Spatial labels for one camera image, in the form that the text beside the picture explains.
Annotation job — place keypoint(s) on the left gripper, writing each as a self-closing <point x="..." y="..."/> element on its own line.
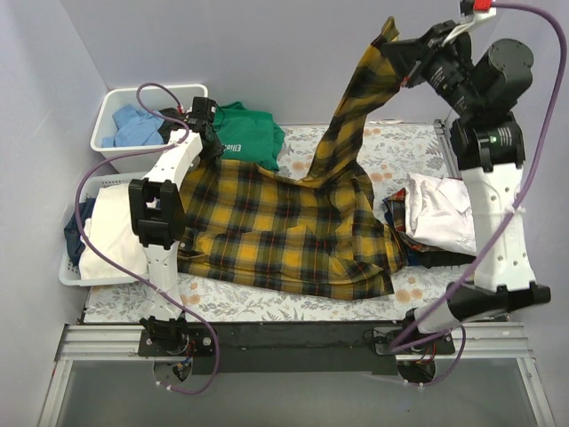
<point x="209" y="140"/>

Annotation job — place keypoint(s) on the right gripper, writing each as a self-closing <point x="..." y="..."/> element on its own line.
<point x="410" y="57"/>

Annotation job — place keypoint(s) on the yellow plaid long sleeve shirt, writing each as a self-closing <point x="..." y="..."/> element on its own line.
<point x="315" y="236"/>

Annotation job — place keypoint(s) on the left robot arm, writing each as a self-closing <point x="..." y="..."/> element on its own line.
<point x="156" y="209"/>

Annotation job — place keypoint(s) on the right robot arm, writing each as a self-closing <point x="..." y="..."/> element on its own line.
<point x="489" y="146"/>

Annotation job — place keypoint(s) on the black garment in bin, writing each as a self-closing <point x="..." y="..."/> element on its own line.
<point x="173" y="121"/>

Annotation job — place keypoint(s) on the green printed shirt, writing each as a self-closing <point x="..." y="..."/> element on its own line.
<point x="249" y="136"/>

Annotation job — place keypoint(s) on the white plastic bin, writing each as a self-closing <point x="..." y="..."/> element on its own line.
<point x="154" y="98"/>

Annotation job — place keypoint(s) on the light blue shirt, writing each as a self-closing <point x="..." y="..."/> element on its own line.
<point x="134" y="128"/>

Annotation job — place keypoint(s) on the floral tablecloth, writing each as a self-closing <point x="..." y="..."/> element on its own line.
<point x="388" y="155"/>

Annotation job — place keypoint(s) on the white folded garment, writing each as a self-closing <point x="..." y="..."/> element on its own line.
<point x="110" y="231"/>

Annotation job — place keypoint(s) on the white folded shirt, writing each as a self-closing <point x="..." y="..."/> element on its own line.
<point x="438" y="213"/>

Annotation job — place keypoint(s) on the navy blue garment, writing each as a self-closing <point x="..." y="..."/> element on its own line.
<point x="74" y="243"/>

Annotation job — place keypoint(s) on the white laundry basket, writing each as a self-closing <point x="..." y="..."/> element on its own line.
<point x="69" y="274"/>

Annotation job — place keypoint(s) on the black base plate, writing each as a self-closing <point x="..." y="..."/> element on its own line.
<point x="274" y="347"/>

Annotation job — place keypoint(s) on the aluminium frame rail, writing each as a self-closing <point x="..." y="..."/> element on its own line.
<point x="294" y="374"/>

